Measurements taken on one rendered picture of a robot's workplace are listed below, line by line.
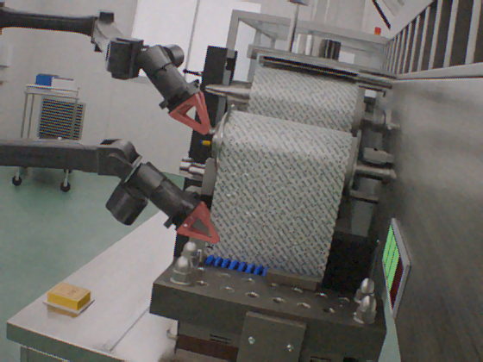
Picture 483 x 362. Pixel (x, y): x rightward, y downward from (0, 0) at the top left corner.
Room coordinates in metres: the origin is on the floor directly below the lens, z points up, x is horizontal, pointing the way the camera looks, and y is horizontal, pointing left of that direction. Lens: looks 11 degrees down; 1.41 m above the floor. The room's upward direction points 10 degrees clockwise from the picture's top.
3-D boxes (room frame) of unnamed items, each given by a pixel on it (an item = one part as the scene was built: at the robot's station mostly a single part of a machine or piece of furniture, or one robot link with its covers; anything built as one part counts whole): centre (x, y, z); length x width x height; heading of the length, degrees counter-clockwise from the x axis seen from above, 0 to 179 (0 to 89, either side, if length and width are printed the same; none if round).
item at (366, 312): (0.95, -0.24, 1.05); 0.04 x 0.04 x 0.04
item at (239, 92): (1.47, 0.03, 1.33); 0.06 x 0.06 x 0.06; 82
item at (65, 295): (1.09, 0.30, 0.91); 0.07 x 0.07 x 0.02; 82
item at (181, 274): (1.00, 0.07, 1.05); 0.04 x 0.04 x 0.04
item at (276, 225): (1.14, -0.07, 1.11); 0.23 x 0.01 x 0.18; 82
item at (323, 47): (1.92, -0.16, 1.50); 0.14 x 0.14 x 0.06
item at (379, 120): (1.43, -0.28, 1.33); 0.07 x 0.07 x 0.07; 82
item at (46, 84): (5.70, 1.94, 0.51); 0.91 x 0.58 x 1.02; 16
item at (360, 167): (1.18, -0.25, 1.25); 0.07 x 0.04 x 0.04; 82
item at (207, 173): (1.26, 0.08, 1.05); 0.06 x 0.05 x 0.31; 82
